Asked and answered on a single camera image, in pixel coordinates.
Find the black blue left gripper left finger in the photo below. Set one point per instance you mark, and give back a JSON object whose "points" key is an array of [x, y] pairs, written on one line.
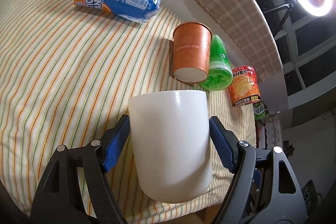
{"points": [[58, 198]]}

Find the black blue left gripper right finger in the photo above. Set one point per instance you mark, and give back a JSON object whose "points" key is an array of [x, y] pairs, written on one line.
{"points": [[264, 188]]}

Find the white ceramic cup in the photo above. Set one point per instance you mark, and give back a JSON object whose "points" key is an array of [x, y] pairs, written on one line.
{"points": [[170, 135]]}

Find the red orange snack cup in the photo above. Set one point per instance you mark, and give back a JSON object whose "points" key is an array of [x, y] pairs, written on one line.
{"points": [[244, 89]]}

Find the green plastic cup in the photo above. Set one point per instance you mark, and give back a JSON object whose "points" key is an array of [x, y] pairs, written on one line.
{"points": [[220, 74]]}

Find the orange paper cup near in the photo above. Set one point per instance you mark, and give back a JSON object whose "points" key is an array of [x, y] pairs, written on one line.
{"points": [[191, 52]]}

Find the green snack bag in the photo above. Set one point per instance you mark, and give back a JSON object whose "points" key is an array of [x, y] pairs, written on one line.
{"points": [[260, 110]]}

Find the striped yellow mattress cloth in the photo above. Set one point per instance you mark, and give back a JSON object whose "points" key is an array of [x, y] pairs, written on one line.
{"points": [[67, 73]]}

